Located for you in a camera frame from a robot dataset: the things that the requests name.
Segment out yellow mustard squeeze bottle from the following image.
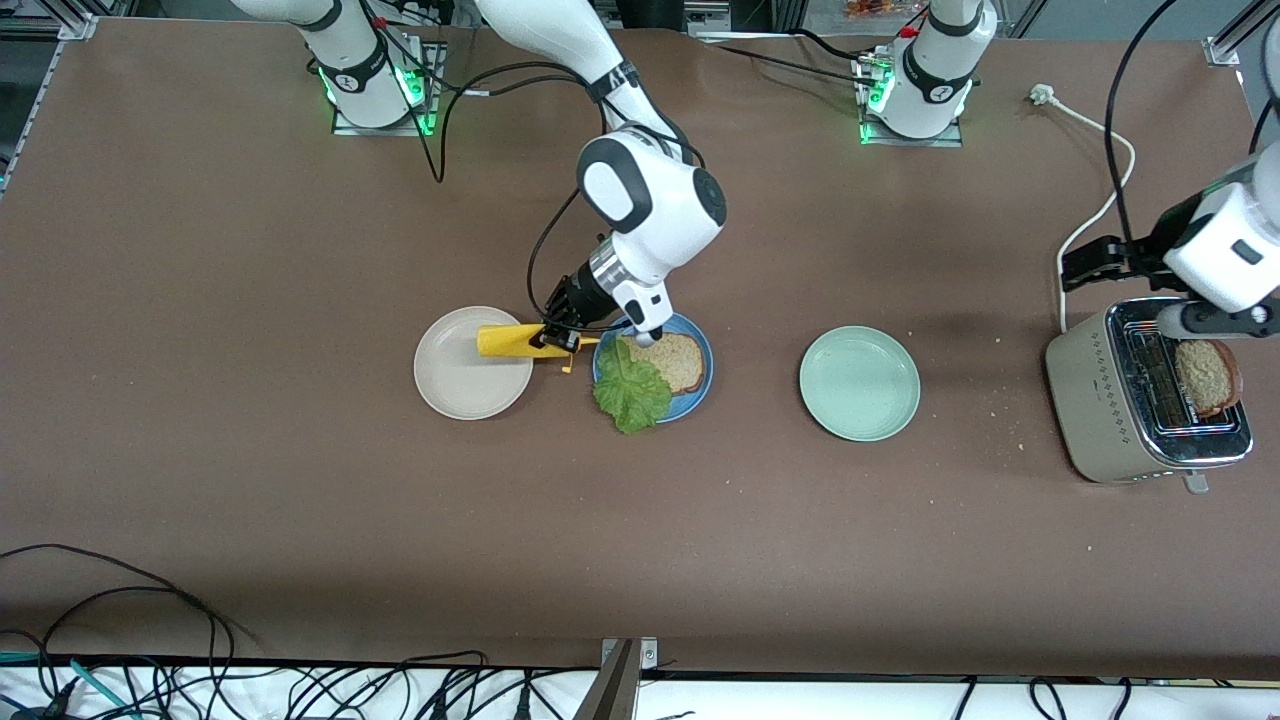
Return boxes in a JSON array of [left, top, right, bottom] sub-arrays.
[[476, 322, 603, 374]]

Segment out green lettuce leaf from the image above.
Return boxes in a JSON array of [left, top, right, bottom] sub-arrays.
[[593, 338, 673, 435]]

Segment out brown bread slice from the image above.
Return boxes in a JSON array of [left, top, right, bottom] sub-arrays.
[[1174, 339, 1244, 419], [622, 333, 706, 394]]

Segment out beige plate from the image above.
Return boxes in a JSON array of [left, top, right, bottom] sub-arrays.
[[413, 305, 535, 421]]

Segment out blue plate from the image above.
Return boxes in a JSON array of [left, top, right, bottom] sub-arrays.
[[592, 308, 715, 424]]

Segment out mint green plate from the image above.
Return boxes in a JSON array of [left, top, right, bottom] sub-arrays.
[[798, 325, 922, 443]]

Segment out beige chrome toaster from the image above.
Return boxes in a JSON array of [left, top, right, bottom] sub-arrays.
[[1045, 297, 1254, 495]]

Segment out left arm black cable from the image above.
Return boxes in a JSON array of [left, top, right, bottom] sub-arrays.
[[1104, 0, 1183, 247]]

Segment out white toaster power cable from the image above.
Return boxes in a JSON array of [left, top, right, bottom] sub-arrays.
[[1030, 84, 1137, 334]]

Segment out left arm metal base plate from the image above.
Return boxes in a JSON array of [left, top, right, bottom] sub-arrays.
[[858, 50, 965, 148]]

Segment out aluminium frame profile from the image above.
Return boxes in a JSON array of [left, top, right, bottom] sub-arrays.
[[1203, 0, 1280, 69], [0, 0, 103, 193]]

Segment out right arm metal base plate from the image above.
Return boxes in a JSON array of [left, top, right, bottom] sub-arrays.
[[331, 42, 444, 137]]

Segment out black base supply cable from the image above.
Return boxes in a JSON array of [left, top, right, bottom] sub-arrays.
[[700, 28, 881, 89]]

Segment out metal table edge bracket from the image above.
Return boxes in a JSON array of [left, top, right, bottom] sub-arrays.
[[575, 637, 659, 720]]

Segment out tangled black cables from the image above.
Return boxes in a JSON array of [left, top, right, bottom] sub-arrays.
[[235, 650, 601, 720]]

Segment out short looping black cable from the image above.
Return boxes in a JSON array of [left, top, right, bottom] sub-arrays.
[[40, 585, 217, 701]]

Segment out long looping black cable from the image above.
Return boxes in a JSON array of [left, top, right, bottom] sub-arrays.
[[0, 543, 237, 701]]

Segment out teal cable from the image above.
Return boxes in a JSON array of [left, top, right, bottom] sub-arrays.
[[0, 650, 141, 720]]

